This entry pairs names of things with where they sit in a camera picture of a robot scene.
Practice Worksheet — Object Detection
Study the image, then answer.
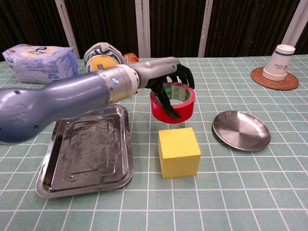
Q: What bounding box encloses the white metal frame post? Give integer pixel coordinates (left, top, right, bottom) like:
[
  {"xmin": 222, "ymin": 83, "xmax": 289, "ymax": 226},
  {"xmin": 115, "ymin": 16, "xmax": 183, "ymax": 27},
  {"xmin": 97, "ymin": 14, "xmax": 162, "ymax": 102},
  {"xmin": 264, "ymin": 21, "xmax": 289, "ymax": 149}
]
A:
[
  {"xmin": 134, "ymin": 0, "xmax": 151, "ymax": 58},
  {"xmin": 281, "ymin": 0, "xmax": 308, "ymax": 49},
  {"xmin": 197, "ymin": 0, "xmax": 214, "ymax": 58},
  {"xmin": 54, "ymin": 0, "xmax": 80, "ymax": 60}
]

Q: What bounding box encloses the green grid tablecloth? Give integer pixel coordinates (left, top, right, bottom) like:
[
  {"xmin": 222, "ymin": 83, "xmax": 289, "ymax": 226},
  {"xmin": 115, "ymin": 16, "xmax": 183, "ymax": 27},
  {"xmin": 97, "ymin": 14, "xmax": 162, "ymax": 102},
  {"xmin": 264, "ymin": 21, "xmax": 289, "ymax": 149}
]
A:
[{"xmin": 0, "ymin": 54, "xmax": 308, "ymax": 231}]

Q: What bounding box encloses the yellow plush with striped hat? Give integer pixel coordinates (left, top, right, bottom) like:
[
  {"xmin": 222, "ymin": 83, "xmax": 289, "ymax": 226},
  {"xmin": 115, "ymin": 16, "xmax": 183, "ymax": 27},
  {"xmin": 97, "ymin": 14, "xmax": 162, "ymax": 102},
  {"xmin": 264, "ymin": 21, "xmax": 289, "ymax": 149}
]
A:
[{"xmin": 83, "ymin": 42, "xmax": 124, "ymax": 73}]

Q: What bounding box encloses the round steel plate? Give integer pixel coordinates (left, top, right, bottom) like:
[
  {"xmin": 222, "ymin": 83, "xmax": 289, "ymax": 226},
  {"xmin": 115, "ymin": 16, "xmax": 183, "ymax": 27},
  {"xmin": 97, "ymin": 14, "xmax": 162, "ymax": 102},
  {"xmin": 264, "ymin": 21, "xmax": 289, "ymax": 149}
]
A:
[{"xmin": 212, "ymin": 110, "xmax": 272, "ymax": 152}]

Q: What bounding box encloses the plastic tea bottle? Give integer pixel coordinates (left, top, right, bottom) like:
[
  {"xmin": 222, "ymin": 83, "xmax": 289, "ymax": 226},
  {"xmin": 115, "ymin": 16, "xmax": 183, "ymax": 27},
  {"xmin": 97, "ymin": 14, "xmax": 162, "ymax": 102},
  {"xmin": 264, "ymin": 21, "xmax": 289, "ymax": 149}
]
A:
[{"xmin": 122, "ymin": 52, "xmax": 140, "ymax": 65}]

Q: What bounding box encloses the red tape roll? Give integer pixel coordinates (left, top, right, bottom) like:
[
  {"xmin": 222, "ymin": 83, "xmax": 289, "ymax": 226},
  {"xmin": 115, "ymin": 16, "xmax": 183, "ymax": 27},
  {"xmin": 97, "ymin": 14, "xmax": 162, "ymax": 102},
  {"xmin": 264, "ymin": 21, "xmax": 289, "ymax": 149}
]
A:
[{"xmin": 150, "ymin": 82, "xmax": 196, "ymax": 124}]

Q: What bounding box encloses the round woven coaster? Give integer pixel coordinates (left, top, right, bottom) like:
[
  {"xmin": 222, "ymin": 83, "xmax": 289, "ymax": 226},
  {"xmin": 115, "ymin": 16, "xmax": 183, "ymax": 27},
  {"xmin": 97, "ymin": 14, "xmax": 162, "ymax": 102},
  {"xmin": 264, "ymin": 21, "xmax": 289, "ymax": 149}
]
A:
[{"xmin": 250, "ymin": 66, "xmax": 300, "ymax": 91}]

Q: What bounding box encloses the rectangular steel tray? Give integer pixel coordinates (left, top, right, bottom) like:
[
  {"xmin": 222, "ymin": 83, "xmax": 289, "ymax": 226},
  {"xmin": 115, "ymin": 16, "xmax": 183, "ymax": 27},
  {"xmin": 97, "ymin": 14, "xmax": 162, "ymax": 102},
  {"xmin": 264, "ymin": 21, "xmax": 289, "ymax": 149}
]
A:
[{"xmin": 36, "ymin": 103, "xmax": 134, "ymax": 199}]

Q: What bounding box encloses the black pleated curtain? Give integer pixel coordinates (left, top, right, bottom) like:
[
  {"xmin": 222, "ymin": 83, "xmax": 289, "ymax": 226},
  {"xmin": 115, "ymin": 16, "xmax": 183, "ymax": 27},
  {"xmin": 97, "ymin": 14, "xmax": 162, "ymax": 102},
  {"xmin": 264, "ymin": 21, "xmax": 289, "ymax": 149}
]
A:
[{"xmin": 0, "ymin": 0, "xmax": 308, "ymax": 62}]

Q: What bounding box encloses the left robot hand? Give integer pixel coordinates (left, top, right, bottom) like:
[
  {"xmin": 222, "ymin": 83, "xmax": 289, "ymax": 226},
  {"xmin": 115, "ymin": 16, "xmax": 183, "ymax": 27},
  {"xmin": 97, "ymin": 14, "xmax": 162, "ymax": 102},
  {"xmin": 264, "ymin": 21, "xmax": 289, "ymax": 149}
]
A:
[{"xmin": 131, "ymin": 56, "xmax": 195, "ymax": 119}]

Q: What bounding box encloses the yellow foam cube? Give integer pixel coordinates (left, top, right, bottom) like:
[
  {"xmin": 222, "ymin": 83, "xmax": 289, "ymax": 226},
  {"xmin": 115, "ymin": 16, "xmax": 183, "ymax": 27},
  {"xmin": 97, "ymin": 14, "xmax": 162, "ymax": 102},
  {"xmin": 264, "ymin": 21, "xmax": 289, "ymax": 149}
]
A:
[{"xmin": 158, "ymin": 127, "xmax": 202, "ymax": 180}]

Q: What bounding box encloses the blue tissue pack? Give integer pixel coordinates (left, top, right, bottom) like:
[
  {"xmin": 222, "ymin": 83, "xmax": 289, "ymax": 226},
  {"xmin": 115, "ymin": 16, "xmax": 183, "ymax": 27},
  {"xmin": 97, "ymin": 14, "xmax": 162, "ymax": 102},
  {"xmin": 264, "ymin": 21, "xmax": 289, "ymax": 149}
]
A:
[{"xmin": 1, "ymin": 43, "xmax": 81, "ymax": 85}]

